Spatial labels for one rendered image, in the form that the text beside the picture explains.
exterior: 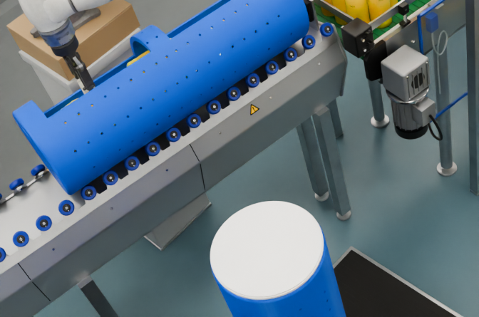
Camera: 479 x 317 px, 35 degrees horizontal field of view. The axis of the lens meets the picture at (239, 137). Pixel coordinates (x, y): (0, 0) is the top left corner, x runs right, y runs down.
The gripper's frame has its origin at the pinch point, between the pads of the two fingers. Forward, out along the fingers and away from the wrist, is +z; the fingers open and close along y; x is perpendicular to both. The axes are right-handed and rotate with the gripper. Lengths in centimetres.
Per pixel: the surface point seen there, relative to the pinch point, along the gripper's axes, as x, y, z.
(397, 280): 54, 57, 100
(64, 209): -25.2, 16.7, 17.6
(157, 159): 5.3, 17.1, 22.0
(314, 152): 66, 1, 85
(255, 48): 45.3, 20.0, 4.5
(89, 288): -32, 15, 54
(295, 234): 14, 75, 11
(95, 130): -6.9, 18.2, -1.8
